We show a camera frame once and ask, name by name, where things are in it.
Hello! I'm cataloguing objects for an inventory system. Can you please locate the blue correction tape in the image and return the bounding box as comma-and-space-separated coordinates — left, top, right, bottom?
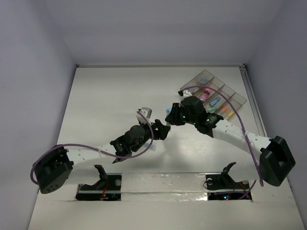
209, 97, 221, 107

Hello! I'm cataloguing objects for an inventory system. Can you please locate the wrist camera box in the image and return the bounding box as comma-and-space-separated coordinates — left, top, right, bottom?
178, 90, 193, 98
136, 107, 152, 124

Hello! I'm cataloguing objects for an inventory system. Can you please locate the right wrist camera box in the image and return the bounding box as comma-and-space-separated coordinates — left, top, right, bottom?
178, 90, 193, 98

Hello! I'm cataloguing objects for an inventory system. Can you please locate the yellow highlighter cap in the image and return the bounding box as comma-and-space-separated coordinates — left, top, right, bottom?
226, 111, 235, 120

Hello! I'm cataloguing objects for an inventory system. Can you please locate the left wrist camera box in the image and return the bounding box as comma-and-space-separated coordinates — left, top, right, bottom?
136, 107, 152, 124

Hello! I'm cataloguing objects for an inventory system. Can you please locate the green capped highlighter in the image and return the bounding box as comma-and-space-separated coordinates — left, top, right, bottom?
206, 107, 217, 113

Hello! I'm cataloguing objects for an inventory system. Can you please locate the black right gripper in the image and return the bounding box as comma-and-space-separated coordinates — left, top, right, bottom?
165, 102, 197, 126

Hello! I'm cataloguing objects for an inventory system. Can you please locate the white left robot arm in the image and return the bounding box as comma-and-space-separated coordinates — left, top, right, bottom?
30, 119, 170, 194

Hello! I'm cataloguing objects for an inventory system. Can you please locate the paper clip jar far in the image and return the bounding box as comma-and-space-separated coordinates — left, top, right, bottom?
198, 77, 208, 84

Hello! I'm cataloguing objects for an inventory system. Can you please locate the blue highlighter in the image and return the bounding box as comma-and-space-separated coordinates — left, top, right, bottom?
144, 143, 156, 151

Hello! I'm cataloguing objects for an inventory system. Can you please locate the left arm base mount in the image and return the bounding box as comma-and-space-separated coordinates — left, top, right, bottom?
75, 165, 122, 201

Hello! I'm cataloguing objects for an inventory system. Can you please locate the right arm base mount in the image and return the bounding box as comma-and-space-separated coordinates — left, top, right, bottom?
203, 162, 252, 201

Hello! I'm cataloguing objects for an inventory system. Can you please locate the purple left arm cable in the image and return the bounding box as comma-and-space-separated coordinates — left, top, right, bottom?
30, 111, 154, 185

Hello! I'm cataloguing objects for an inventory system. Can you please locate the clear four-compartment organizer tray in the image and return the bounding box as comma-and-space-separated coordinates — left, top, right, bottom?
180, 70, 247, 120

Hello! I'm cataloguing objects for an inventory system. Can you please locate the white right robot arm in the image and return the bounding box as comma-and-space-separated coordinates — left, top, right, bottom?
165, 96, 295, 188

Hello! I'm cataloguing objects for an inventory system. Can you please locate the pink cap glue bottle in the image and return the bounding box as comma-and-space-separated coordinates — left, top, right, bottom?
199, 88, 212, 102

